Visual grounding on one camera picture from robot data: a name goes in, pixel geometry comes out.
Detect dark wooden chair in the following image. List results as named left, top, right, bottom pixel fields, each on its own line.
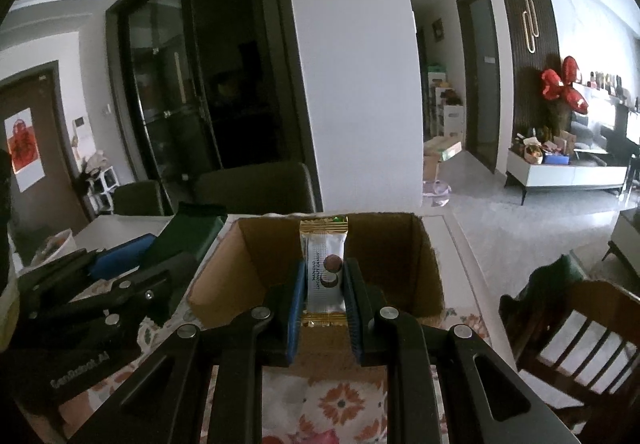
left=500, top=274, right=640, bottom=435

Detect white low cabinet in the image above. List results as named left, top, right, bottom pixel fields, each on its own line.
left=505, top=146, right=628, bottom=206

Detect white gold-ended snack packet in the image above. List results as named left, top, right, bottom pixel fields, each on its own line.
left=299, top=218, right=349, bottom=330

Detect low coffee table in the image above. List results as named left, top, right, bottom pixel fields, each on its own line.
left=602, top=209, right=640, bottom=265

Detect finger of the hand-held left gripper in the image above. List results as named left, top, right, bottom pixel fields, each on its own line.
left=22, top=251, right=201, bottom=326
left=17, top=233, right=157, bottom=297

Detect dark glass sliding door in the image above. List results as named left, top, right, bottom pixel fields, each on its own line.
left=105, top=0, right=321, bottom=205

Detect gift basket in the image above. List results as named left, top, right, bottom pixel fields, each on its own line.
left=515, top=134, right=546, bottom=164

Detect red foil balloons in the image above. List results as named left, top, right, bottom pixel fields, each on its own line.
left=540, top=55, right=591, bottom=114

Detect green cloth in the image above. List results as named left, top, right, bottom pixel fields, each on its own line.
left=500, top=254, right=586, bottom=325

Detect gold loop wall lamp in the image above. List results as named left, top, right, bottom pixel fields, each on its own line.
left=521, top=0, right=541, bottom=54

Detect green upholstered chair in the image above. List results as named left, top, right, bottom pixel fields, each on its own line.
left=112, top=180, right=166, bottom=217
left=192, top=161, right=316, bottom=216

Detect red and white door poster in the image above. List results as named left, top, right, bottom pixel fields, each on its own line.
left=4, top=107, right=46, bottom=192

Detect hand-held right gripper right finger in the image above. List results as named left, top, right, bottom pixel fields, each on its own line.
left=341, top=258, right=586, bottom=444

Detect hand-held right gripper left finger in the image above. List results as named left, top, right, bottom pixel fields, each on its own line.
left=70, top=260, right=307, bottom=444

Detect dark hallway door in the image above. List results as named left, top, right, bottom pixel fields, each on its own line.
left=456, top=0, right=501, bottom=173

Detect brown cardboard box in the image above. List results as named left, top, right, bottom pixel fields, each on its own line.
left=187, top=211, right=446, bottom=380

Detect dark green snack packet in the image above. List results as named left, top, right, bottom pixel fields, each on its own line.
left=145, top=202, right=226, bottom=270

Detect flat cardboard box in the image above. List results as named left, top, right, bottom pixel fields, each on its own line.
left=423, top=136, right=463, bottom=160

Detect patterned table runner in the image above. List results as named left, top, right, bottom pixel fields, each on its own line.
left=60, top=304, right=493, bottom=444

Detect white shelf unit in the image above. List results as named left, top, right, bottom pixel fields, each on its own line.
left=427, top=64, right=466, bottom=140

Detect white shoe rack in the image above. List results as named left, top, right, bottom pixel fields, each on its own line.
left=87, top=165, right=118, bottom=215

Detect brown wooden door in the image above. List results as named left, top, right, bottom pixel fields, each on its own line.
left=0, top=60, right=91, bottom=235

